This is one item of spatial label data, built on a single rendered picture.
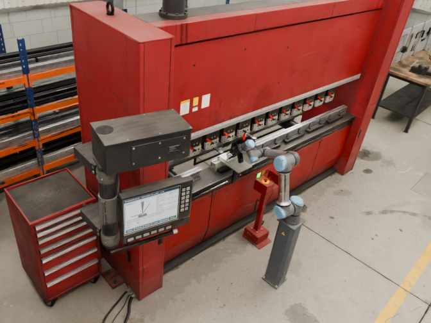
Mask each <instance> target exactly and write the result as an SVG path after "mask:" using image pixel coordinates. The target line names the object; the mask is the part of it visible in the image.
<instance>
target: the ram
mask: <svg viewBox="0 0 431 323"><path fill-rule="evenodd" d="M381 11H382V9H375V10H368V11H365V12H358V13H351V14H347V15H340V16H336V17H329V18H325V19H318V20H314V21H307V22H301V23H297V24H290V25H286V26H279V27H275V28H268V29H261V30H257V31H250V32H247V33H240V34H236V35H229V36H225V37H218V38H211V39H207V40H200V41H197V42H190V43H186V44H179V45H175V46H174V70H173V95H172V108H171V109H175V110H176V111H177V112H178V113H179V114H180V106H181V102H182V101H186V100H189V99H190V103H189V112H188V113H186V114H184V115H181V116H182V117H183V118H184V119H185V120H186V121H187V122H188V124H189V125H190V126H191V127H192V128H193V130H192V132H191V134H192V133H195V132H197V131H201V130H203V129H206V128H209V127H212V126H215V125H217V124H220V123H223V122H226V121H228V120H232V119H234V118H237V117H240V116H243V115H245V114H248V113H251V112H254V111H257V110H260V109H262V108H265V107H268V106H271V105H273V104H276V103H280V102H282V101H285V100H288V99H290V98H293V97H296V96H299V95H301V94H305V93H307V92H310V91H313V90H316V89H318V88H321V87H325V86H327V85H330V84H332V83H336V82H338V81H341V80H344V79H346V78H350V77H352V76H355V75H357V74H361V72H362V68H363V66H364V62H365V60H366V56H367V54H368V51H369V47H370V45H371V41H372V38H373V35H374V32H375V29H376V25H377V23H378V20H379V17H380V14H381ZM359 78H360V76H359V77H356V78H353V79H350V80H348V81H345V82H342V83H339V84H337V85H334V86H331V87H328V88H325V89H322V90H320V91H317V92H314V93H312V94H309V95H306V96H303V97H301V98H298V99H295V100H293V101H289V102H287V103H284V104H281V105H279V106H275V107H273V108H270V109H268V110H264V111H262V112H259V113H256V114H254V115H250V116H249V117H245V118H243V119H240V120H236V121H235V122H231V123H229V124H226V125H224V126H220V127H218V128H215V129H212V130H210V131H206V132H204V133H201V134H198V135H196V136H193V137H191V140H193V139H195V138H198V137H201V136H203V135H206V134H209V133H212V132H214V131H217V130H220V129H223V128H225V127H228V126H231V125H233V124H236V123H238V122H242V121H244V120H247V119H250V118H252V117H256V116H257V115H261V114H263V113H266V112H269V111H271V110H274V109H277V108H280V107H282V106H285V105H287V104H291V103H293V102H296V101H299V100H301V99H304V98H306V97H310V96H312V95H315V94H318V93H320V92H324V91H325V90H329V89H331V88H334V87H337V86H339V85H342V84H345V83H348V82H350V81H353V80H355V79H359ZM207 94H210V104H209V106H208V107H206V108H201V102H202V96H203V95H207ZM195 97H199V98H198V105H195V106H193V100H194V98H195ZM194 107H198V110H196V111H192V109H193V108H194Z"/></svg>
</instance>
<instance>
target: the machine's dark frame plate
mask: <svg viewBox="0 0 431 323"><path fill-rule="evenodd" d="M309 1H318V0H259V1H249V2H243V3H232V4H220V5H215V6H204V7H197V8H187V9H186V10H187V12H188V17H195V16H201V15H210V14H216V13H225V12H234V11H240V10H249V9H255V8H264V7H270V6H279V5H285V4H294V3H304V2H309ZM158 13H159V12H153V13H142V14H135V15H133V16H134V17H136V18H138V19H140V20H142V21H144V22H147V23H149V22H156V21H166V20H170V19H165V18H162V17H160V16H159V14H158Z"/></svg>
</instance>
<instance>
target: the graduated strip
mask: <svg viewBox="0 0 431 323"><path fill-rule="evenodd" d="M360 75H361V74H357V75H355V76H352V77H350V78H346V79H344V80H341V81H338V82H336V83H332V84H330V85H327V86H325V87H321V88H318V89H316V90H313V91H310V92H307V93H305V94H301V95H299V96H296V97H293V98H290V99H288V100H285V101H282V102H280V103H276V104H273V105H271V106H268V107H265V108H262V109H260V110H257V111H254V112H251V113H248V114H245V115H243V116H240V117H237V118H234V119H232V120H228V121H226V122H223V123H220V124H217V125H215V126H212V127H209V128H206V129H203V130H201V131H197V132H195V133H192V134H191V137H193V136H196V135H198V134H201V133H204V132H206V131H210V130H212V129H215V128H218V127H220V126H224V125H226V124H229V123H231V122H235V121H236V120H240V119H243V118H245V117H249V116H250V115H254V114H256V113H259V112H262V111H264V110H268V109H270V108H273V107H275V106H279V105H281V104H284V103H287V102H289V101H293V100H295V99H298V98H301V97H303V96H306V95H309V94H312V93H314V92H317V91H320V90H322V89H325V88H328V87H331V86H334V85H337V84H339V83H342V82H345V81H348V80H350V79H353V78H356V77H359V76H360Z"/></svg>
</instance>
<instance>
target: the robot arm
mask: <svg viewBox="0 0 431 323"><path fill-rule="evenodd" d="M254 146H255V142H254V141H253V140H251V139H250V140H247V141H245V143H243V144H241V145H240V144H238V145H236V146H235V147H233V148H231V149H229V151H230V153H231V154H228V153H227V154H226V156H227V159H226V160H229V159H231V158H234V157H236V156H237V157H238V162H239V163H242V162H243V161H244V160H243V155H242V154H243V153H245V152H246V153H247V155H248V158H249V160H250V162H251V163H254V162H257V161H258V159H259V158H262V157H268V158H274V162H273V165H274V168H275V170H276V171H277V173H278V200H277V202H276V206H275V207H274V208H273V211H274V213H275V215H276V216H277V217H278V218H279V219H283V221H284V222H285V223H286V224H288V225H291V226H297V225H298V224H299V223H300V221H301V217H300V214H301V210H302V207H303V199H302V198H300V197H298V196H295V195H294V196H291V198H290V200H289V174H290V173H291V171H292V167H294V166H296V165H297V164H298V163H299V162H300V156H299V154H298V153H296V152H294V151H279V150H274V149H270V148H268V147H264V148H261V149H258V150H255V149H254Z"/></svg>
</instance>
